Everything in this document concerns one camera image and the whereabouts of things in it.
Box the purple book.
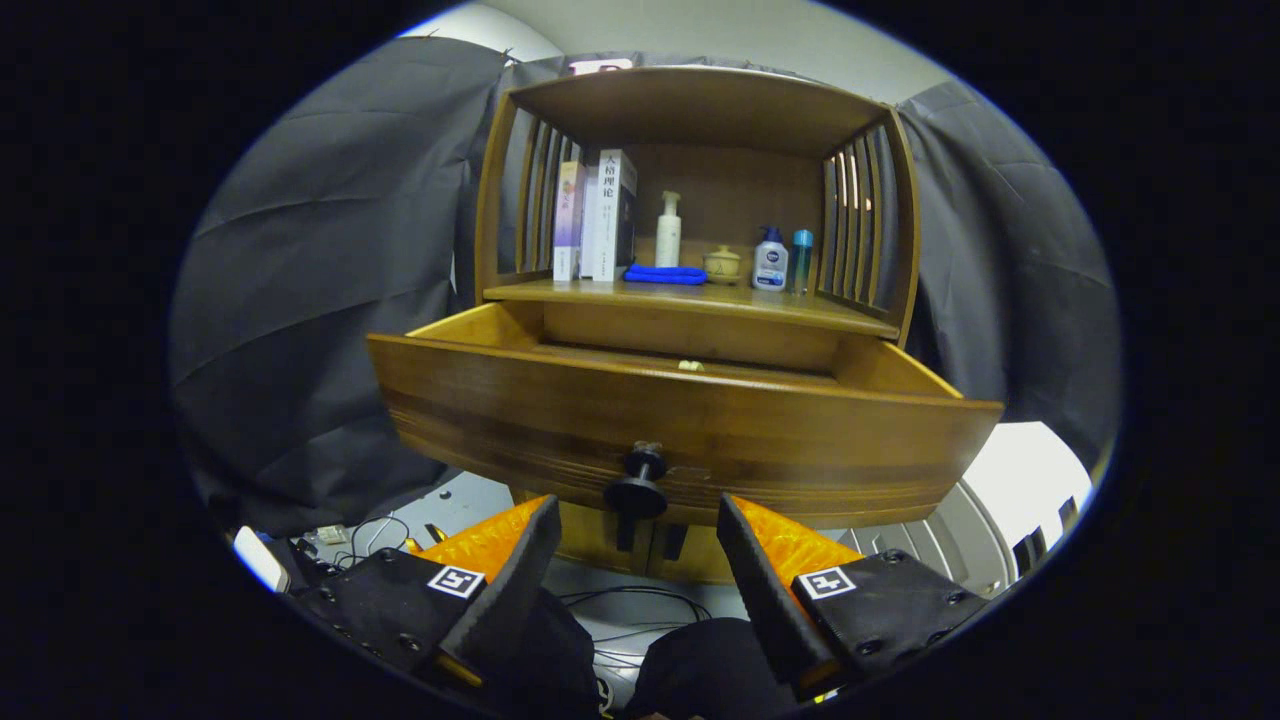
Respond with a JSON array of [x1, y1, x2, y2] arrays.
[[553, 161, 588, 283]]

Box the black floor cable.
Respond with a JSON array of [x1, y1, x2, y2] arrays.
[[560, 585, 713, 666]]

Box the wooden cabinet with slatted shelf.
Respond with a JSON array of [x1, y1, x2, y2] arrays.
[[475, 65, 921, 586]]

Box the wooden countertop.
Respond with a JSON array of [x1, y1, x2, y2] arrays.
[[483, 277, 901, 341]]

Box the white lotion bottle blue cap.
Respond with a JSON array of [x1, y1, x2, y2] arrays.
[[752, 226, 790, 293]]

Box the wooden drawer with black knob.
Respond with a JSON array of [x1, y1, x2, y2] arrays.
[[367, 300, 1004, 549]]

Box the white pump bottle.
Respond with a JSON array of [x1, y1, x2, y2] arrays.
[[655, 191, 683, 268]]

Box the person's dark trousers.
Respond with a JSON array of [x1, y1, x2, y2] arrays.
[[500, 588, 791, 720]]

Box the thin white book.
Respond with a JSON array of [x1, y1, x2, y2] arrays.
[[580, 165, 601, 280]]

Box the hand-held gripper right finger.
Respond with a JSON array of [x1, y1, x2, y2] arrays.
[[716, 492, 991, 701]]

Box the white topped grey unit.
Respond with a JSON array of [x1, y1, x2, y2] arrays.
[[840, 420, 1096, 601]]

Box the white oblong object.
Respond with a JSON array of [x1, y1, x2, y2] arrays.
[[233, 525, 293, 593]]

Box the thick white book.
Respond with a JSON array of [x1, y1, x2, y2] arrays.
[[594, 149, 639, 283]]

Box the wooden cabinet door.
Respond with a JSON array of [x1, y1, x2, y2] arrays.
[[648, 520, 746, 586], [515, 488, 656, 579]]

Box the black backdrop cloth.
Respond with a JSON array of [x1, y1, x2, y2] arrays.
[[168, 38, 1123, 541]]

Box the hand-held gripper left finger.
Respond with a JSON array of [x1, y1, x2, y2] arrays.
[[290, 493, 563, 691]]

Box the blue folded cloth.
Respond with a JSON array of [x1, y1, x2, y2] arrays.
[[623, 262, 708, 287]]

